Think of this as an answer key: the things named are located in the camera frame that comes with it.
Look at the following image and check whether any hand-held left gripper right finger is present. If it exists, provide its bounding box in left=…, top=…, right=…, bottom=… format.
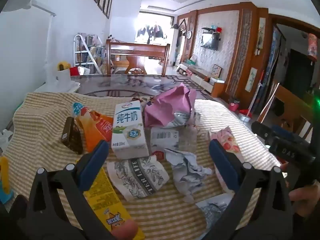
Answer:
left=205, top=139, right=295, bottom=240

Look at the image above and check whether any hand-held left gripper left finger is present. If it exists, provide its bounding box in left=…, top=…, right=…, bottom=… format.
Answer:
left=15, top=139, right=110, bottom=240

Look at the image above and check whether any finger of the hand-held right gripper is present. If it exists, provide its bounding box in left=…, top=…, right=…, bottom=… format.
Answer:
left=251, top=121, right=276, bottom=143

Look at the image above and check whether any pink floral packet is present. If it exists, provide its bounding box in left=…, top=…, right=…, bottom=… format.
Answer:
left=208, top=126, right=247, bottom=194

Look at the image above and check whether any orange snack bag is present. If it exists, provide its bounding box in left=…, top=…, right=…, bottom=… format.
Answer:
left=72, top=102, right=114, bottom=153

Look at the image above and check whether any yellow drink carton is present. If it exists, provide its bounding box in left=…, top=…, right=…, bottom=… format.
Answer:
left=82, top=166, right=146, bottom=240

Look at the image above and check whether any person's right hand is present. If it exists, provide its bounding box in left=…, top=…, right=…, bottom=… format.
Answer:
left=289, top=179, right=320, bottom=218

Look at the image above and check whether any person's left hand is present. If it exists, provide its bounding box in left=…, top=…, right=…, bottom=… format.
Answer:
left=111, top=220, right=139, bottom=240

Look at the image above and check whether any dark brown drink carton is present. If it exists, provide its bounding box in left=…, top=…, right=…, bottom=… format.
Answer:
left=61, top=117, right=84, bottom=155

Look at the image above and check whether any crumpled white paper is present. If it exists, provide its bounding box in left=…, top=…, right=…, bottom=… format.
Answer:
left=164, top=149, right=213, bottom=203

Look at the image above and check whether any carved wooden chair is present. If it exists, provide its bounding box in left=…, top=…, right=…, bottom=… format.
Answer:
left=257, top=82, right=320, bottom=145

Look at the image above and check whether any white milk carton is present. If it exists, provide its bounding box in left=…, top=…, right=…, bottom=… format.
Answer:
left=111, top=100, right=150, bottom=160

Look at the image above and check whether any black white printed paper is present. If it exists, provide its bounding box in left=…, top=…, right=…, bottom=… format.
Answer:
left=107, top=155, right=170, bottom=202

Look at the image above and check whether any grey printed paper sheet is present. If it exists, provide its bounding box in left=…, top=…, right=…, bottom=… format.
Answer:
left=195, top=193, right=234, bottom=230

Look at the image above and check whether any clear plastic wrapper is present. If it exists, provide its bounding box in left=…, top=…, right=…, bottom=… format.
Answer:
left=150, top=112, right=203, bottom=156

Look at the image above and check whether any small red packet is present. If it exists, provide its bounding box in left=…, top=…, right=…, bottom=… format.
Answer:
left=151, top=150, right=166, bottom=161

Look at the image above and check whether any small framed picture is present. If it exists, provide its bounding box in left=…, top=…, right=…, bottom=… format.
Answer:
left=212, top=64, right=223, bottom=78

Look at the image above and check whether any pink crumpled paper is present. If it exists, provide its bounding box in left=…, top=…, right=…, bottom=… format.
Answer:
left=144, top=85, right=198, bottom=128

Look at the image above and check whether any low television cabinet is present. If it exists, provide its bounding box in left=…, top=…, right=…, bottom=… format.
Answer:
left=179, top=62, right=227, bottom=97

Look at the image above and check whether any white plastic object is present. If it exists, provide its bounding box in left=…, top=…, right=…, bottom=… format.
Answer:
left=0, top=129, right=13, bottom=151

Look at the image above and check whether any blue yellow toy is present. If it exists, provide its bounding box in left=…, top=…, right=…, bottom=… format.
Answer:
left=0, top=156, right=14, bottom=204

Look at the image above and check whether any red hanging decoration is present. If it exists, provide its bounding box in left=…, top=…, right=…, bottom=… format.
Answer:
left=307, top=33, right=319, bottom=62

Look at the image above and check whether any white folding ladder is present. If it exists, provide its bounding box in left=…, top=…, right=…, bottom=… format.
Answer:
left=73, top=34, right=103, bottom=75

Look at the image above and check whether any white floor lamp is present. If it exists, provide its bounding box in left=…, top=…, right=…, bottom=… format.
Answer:
left=0, top=0, right=80, bottom=93

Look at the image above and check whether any small flower wall painting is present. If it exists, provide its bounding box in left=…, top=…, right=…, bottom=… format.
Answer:
left=245, top=67, right=258, bottom=92

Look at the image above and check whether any tall flower wall painting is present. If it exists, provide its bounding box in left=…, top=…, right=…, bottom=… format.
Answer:
left=255, top=17, right=266, bottom=55

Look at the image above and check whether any wall television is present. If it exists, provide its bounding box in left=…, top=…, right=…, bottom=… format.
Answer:
left=201, top=27, right=222, bottom=50

